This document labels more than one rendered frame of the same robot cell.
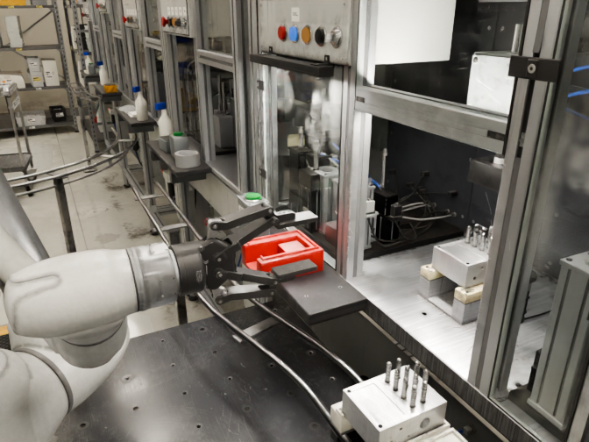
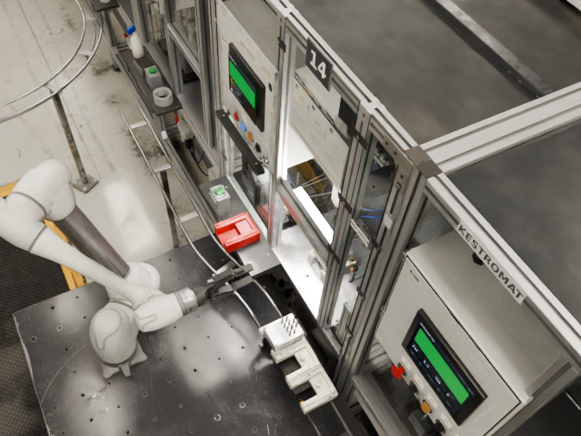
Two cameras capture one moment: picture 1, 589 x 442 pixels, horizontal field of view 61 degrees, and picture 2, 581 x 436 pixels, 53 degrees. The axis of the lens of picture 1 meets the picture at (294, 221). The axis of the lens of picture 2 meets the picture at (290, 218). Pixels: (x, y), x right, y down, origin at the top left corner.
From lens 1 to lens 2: 153 cm
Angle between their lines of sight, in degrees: 31
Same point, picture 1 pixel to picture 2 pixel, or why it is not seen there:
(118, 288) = (176, 315)
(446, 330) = (315, 287)
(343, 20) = (269, 156)
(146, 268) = (186, 305)
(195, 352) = (189, 268)
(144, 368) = (163, 281)
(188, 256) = (200, 296)
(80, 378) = not seen: hidden behind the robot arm
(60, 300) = (158, 323)
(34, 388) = (131, 322)
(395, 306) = (294, 270)
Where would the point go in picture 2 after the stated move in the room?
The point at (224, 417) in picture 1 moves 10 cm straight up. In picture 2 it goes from (210, 311) to (208, 300)
